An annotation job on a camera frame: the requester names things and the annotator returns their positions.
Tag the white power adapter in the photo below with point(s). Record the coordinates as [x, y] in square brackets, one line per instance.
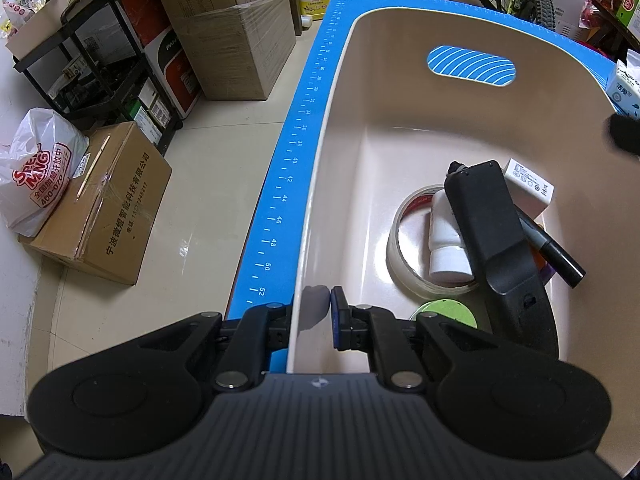
[530, 187]

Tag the white plastic bottle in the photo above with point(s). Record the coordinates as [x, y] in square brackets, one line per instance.
[447, 240]

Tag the green round lid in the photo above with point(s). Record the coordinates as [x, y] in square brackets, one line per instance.
[445, 312]

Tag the green white carton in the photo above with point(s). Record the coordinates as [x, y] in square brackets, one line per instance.
[629, 7]

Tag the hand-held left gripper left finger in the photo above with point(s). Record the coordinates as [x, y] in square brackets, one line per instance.
[280, 327]

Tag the blue silicone mat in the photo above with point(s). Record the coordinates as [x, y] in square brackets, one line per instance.
[300, 125]

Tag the black handheld device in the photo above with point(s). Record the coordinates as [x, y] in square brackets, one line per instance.
[495, 240]

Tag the black marker pen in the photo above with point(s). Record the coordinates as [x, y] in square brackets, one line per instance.
[555, 255]

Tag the white red printed bag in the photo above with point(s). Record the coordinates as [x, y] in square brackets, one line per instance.
[35, 175]

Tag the orange plastic item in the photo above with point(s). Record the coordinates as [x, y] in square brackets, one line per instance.
[542, 260]

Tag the black metal rack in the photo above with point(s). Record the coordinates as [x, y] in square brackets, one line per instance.
[100, 75]

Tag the taped brown cardboard box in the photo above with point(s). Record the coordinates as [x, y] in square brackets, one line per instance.
[235, 50]

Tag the flat cardboard box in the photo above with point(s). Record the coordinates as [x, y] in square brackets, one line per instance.
[100, 210]

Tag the clear tape roll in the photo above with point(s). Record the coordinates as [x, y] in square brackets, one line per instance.
[402, 255]

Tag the white snack bag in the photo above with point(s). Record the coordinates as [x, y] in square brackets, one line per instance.
[17, 5]

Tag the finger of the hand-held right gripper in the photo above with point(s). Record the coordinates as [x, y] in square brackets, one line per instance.
[625, 132]

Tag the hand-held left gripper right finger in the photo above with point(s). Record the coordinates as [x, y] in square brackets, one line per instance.
[339, 320]

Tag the beige plastic basket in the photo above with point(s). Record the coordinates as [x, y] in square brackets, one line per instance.
[380, 160]

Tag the red white carton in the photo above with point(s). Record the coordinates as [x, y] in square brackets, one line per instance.
[175, 70]

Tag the white printed tissue box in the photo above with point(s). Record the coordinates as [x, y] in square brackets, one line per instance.
[625, 90]

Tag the brown paper bag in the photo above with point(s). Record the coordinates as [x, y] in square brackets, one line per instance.
[45, 25]

